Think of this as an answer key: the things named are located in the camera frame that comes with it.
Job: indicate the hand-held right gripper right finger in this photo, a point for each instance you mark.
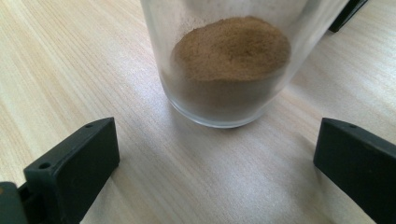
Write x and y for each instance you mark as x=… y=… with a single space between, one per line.
x=358 y=161

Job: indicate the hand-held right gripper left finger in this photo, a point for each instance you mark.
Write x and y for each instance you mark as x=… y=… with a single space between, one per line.
x=74 y=168

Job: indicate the white cup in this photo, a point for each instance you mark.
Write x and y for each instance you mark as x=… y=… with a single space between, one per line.
x=230 y=62

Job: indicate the black metal shelf table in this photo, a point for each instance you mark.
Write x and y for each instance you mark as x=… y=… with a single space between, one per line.
x=347 y=17

